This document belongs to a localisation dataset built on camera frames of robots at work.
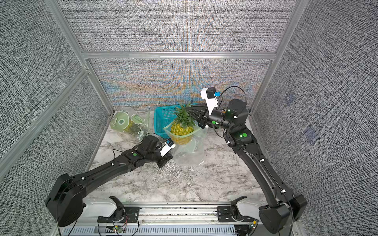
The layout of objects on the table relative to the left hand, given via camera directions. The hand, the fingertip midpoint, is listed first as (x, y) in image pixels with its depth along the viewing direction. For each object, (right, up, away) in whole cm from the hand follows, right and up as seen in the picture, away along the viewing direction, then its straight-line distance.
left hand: (174, 155), depth 81 cm
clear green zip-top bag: (+8, +1, +11) cm, 14 cm away
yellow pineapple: (+5, +15, -17) cm, 23 cm away
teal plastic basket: (-12, +23, +32) cm, 41 cm away
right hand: (+8, +24, -24) cm, 35 cm away
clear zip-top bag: (-25, +17, +17) cm, 35 cm away
